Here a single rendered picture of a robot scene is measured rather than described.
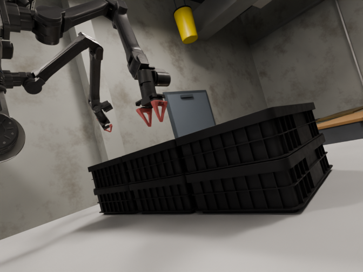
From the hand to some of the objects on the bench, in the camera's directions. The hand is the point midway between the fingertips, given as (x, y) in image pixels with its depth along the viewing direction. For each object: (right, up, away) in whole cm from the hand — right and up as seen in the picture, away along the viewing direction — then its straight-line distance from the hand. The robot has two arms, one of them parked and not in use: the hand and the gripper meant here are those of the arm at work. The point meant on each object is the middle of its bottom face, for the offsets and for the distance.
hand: (154, 122), depth 84 cm
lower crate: (-5, -36, +27) cm, 45 cm away
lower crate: (+37, -22, -13) cm, 45 cm away
